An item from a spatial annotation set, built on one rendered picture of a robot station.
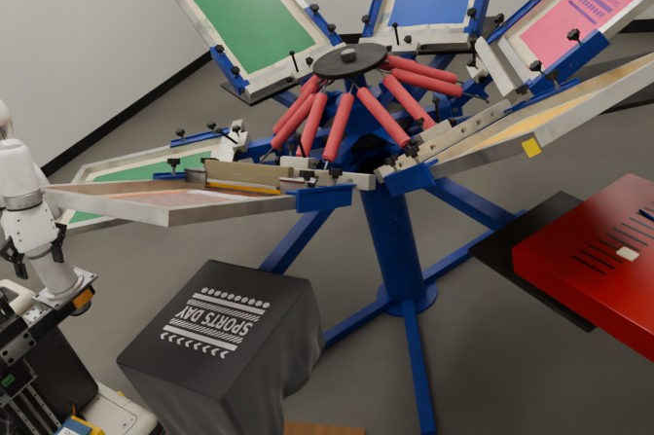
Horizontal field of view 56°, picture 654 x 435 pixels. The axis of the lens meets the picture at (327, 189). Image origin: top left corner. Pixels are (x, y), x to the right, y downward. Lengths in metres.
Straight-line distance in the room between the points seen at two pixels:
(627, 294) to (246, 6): 2.53
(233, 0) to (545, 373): 2.42
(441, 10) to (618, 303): 1.99
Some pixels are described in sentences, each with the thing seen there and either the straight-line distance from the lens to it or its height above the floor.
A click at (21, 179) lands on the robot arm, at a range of 1.49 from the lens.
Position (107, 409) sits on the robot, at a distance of 2.98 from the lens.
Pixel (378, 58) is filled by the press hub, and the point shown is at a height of 1.32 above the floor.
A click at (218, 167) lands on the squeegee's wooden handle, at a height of 1.28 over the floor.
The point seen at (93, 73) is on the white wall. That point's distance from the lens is 6.37.
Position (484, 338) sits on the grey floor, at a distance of 3.00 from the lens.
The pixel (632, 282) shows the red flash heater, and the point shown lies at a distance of 1.63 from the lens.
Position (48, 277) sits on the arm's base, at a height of 1.22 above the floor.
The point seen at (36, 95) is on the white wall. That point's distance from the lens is 6.03.
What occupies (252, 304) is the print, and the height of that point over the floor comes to 0.95.
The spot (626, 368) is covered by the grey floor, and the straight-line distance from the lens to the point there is 2.90.
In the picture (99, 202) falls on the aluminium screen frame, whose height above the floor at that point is 1.55.
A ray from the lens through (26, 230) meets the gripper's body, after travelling 1.52.
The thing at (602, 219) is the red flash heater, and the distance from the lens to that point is 1.81.
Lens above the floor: 2.22
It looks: 32 degrees down
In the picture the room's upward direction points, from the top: 17 degrees counter-clockwise
